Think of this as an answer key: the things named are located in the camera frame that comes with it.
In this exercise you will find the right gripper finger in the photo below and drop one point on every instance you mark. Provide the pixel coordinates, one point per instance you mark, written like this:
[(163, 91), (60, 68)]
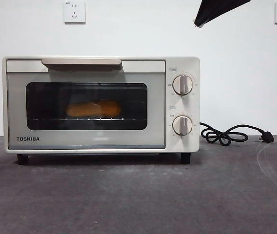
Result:
[(211, 9)]

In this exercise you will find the yellow corn cob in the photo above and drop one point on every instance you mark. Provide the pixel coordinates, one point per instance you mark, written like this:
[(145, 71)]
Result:
[(79, 111)]

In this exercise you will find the cream oven knob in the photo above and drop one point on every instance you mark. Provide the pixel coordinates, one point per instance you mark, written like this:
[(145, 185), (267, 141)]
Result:
[(182, 125), (182, 84)]

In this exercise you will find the cream Toshiba toaster oven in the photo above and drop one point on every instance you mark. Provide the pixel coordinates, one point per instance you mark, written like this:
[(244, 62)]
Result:
[(191, 107)]

